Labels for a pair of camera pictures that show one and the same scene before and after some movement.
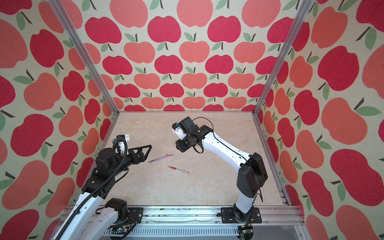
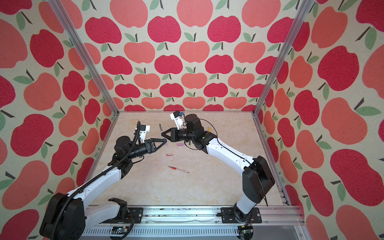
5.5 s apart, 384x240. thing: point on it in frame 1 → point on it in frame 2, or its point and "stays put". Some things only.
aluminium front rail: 231,216 stays put
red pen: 179,169 stays put
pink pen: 152,160 → 161,132
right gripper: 179,146 → 173,132
